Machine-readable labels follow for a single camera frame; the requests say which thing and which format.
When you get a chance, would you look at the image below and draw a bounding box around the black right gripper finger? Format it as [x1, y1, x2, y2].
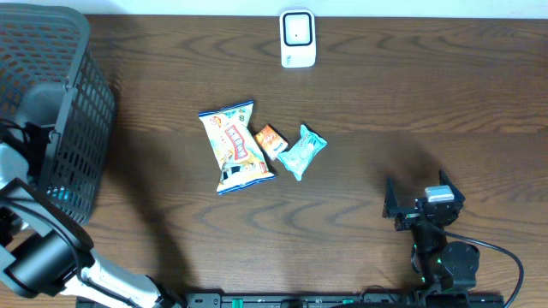
[437, 169, 465, 210]
[382, 178, 400, 218]

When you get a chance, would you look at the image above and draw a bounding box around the mint green wipes packet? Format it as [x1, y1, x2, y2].
[277, 124, 327, 181]

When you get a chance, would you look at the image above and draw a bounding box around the small orange snack packet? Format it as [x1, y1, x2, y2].
[254, 124, 289, 161]

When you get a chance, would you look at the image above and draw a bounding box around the yellow snack chip bag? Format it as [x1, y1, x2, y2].
[198, 100, 275, 195]

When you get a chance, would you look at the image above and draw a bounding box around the teal mouthwash bottle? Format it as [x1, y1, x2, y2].
[46, 187, 78, 204]

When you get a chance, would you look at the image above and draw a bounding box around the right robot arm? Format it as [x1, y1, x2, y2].
[382, 171, 480, 307]

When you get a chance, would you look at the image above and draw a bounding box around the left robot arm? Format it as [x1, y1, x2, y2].
[1, 119, 188, 307]

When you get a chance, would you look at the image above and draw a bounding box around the white barcode scanner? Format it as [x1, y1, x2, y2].
[279, 9, 317, 68]

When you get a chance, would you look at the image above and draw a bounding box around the grey plastic mesh basket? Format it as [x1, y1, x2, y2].
[1, 3, 116, 224]

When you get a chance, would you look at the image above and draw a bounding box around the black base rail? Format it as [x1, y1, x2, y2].
[185, 291, 504, 308]

